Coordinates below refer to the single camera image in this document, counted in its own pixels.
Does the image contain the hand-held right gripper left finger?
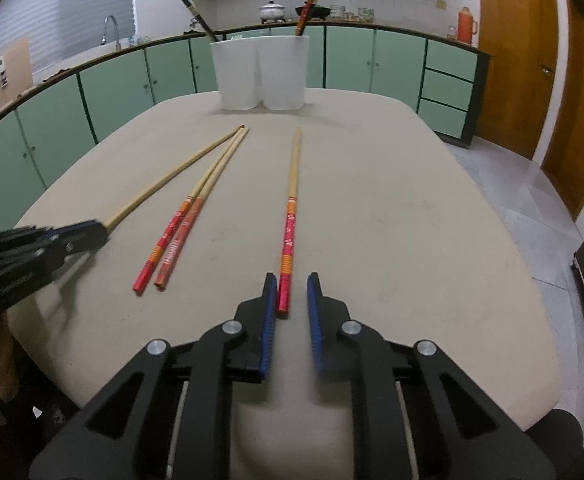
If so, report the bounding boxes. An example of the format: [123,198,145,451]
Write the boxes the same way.
[29,272,279,480]

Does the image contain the green lower cabinet with drawers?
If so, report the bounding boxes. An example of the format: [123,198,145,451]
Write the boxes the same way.
[222,22,493,143]

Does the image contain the dark chopstick with red end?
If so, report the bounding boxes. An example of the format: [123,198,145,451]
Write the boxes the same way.
[294,0,327,37]

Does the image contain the green lower cabinet with sink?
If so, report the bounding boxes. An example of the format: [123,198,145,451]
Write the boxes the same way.
[0,35,223,241]

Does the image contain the beige cloth covered table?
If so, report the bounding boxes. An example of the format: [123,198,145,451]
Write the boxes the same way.
[6,87,563,480]

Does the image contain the red thermos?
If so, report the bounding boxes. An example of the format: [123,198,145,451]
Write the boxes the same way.
[457,6,479,43]

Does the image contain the grey window blind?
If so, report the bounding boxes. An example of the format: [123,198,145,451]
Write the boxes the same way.
[0,0,137,68]

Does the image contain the plain bamboo chopstick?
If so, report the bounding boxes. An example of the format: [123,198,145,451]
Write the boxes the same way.
[106,126,245,231]

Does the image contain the metal faucet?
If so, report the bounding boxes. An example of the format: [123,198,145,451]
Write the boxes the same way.
[102,15,122,51]

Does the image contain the person's right leg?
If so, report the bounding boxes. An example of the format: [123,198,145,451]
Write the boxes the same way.
[524,409,584,480]

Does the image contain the dark chopstick with striped end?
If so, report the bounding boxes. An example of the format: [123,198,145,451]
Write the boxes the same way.
[178,0,220,43]

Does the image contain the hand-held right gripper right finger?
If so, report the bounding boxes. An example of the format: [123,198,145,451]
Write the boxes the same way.
[306,272,557,480]

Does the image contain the person's left hand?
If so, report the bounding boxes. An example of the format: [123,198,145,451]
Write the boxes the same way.
[0,311,21,403]

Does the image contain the white pot with lid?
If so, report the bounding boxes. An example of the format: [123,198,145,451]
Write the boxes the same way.
[259,1,287,23]

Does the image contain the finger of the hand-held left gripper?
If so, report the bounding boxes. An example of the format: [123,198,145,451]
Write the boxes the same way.
[36,234,111,272]
[42,219,108,245]

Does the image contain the white two-compartment utensil holder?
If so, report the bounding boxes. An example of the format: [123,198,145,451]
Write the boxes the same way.
[209,35,311,111]

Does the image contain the wooden door with handle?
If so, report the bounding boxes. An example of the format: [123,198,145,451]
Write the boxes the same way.
[474,0,560,161]

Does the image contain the black wok with lid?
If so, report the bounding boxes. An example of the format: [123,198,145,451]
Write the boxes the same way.
[294,4,333,21]

